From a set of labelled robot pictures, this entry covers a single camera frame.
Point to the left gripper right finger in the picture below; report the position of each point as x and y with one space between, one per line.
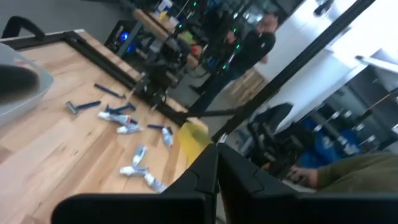
280 208

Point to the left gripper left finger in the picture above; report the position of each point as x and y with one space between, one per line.
140 208

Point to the white travel toothpaste tube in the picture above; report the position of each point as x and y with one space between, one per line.
154 183
167 138
116 118
133 171
139 155
129 129

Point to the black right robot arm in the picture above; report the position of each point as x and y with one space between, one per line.
161 74

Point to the person's forearm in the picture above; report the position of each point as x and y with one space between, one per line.
357 172

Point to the white plastic bin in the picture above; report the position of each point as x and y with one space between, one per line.
12 109

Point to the person's hand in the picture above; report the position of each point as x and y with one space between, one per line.
303 177

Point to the black office chair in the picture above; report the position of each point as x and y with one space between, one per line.
273 137

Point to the blue storage crate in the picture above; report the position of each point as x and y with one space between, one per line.
329 146

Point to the yellow plastic bin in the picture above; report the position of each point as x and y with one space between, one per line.
192 140

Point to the computer tower blue light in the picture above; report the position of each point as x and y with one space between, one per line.
124 37

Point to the wooden crate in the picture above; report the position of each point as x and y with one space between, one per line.
248 87

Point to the wooden background desk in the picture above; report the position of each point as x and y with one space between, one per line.
152 25

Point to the person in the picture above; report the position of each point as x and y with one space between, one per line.
252 49

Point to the black curved bracket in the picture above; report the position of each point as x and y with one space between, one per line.
18 20

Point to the black aluminium rig frame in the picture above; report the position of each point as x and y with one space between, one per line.
297 63

